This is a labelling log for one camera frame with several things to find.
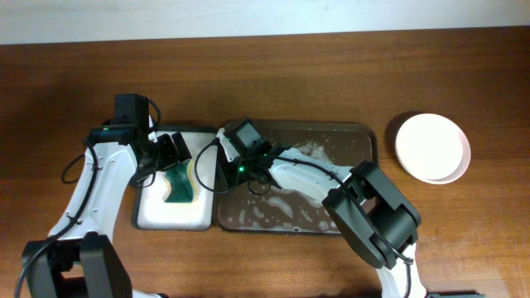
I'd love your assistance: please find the dark brown serving tray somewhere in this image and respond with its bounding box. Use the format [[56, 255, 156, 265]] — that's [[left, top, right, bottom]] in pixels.
[[214, 120, 378, 236]]

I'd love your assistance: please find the white plate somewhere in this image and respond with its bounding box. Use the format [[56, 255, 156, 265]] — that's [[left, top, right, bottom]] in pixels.
[[394, 113, 471, 185]]

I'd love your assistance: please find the green and yellow sponge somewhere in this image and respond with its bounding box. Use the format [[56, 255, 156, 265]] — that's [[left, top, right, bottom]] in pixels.
[[164, 160, 195, 204]]

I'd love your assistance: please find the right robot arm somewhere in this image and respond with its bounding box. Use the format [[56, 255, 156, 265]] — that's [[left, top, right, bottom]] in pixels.
[[214, 118, 427, 297]]

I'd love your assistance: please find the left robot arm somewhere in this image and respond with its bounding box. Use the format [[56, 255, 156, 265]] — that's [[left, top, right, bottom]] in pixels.
[[14, 94, 191, 297]]

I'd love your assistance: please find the black tray with soapy foam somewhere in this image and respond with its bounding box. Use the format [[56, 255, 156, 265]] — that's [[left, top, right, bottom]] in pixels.
[[132, 126, 218, 231]]

